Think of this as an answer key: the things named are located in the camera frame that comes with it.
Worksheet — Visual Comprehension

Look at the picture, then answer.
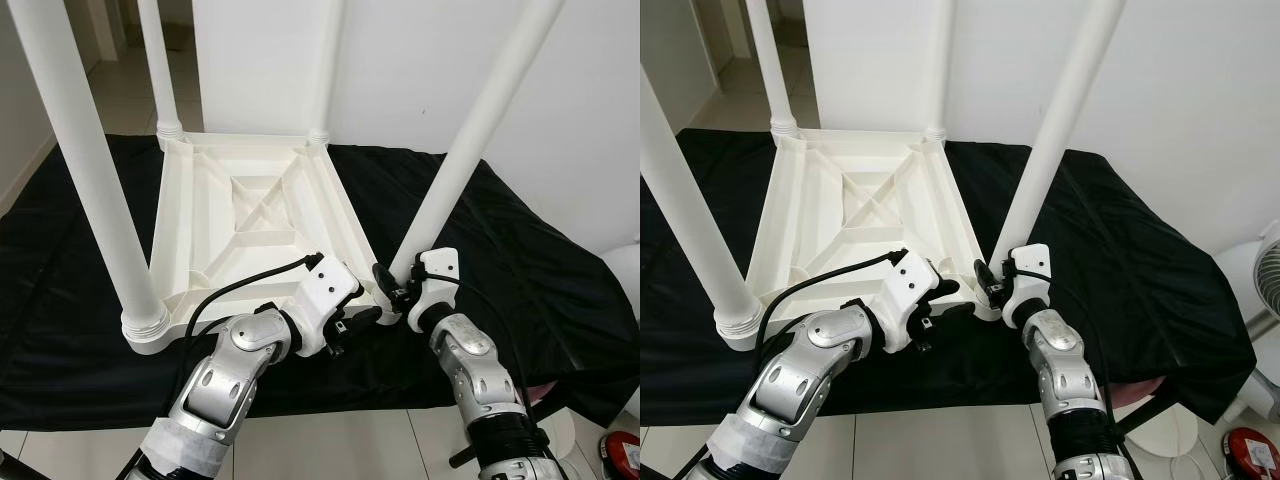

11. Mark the black table cloth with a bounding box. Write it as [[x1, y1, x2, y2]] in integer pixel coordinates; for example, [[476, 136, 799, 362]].
[[640, 128, 1259, 426], [0, 133, 641, 431]]

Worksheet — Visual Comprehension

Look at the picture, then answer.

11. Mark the black table leg bar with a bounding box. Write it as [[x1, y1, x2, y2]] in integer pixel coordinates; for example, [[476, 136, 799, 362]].
[[1115, 395, 1171, 436], [450, 440, 501, 469]]

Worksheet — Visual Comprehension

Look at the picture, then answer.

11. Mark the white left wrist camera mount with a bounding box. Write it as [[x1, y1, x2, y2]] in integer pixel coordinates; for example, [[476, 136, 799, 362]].
[[880, 250, 943, 351], [295, 258, 363, 356]]

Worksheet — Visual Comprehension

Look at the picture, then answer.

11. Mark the white plastic table top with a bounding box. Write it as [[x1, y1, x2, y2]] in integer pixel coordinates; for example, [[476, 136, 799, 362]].
[[122, 132, 401, 356], [745, 128, 1001, 323]]

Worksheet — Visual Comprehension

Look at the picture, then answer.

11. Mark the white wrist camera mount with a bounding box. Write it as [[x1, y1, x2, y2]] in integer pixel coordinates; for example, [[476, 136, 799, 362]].
[[295, 258, 363, 356], [1000, 243, 1053, 326], [405, 247, 461, 329], [880, 250, 943, 351]]

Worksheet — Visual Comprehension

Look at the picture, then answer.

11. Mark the red round floor object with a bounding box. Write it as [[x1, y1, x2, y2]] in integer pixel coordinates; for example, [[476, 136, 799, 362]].
[[1225, 425, 1280, 471], [600, 432, 641, 476]]

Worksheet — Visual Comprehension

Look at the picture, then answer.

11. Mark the white round stand base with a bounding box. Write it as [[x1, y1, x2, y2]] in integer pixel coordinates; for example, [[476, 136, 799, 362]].
[[1130, 410, 1201, 461], [545, 415, 578, 461]]

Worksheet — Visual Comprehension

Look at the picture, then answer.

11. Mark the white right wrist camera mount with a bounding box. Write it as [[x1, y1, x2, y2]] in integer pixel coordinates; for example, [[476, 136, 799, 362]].
[[1000, 243, 1053, 326], [405, 247, 461, 329]]

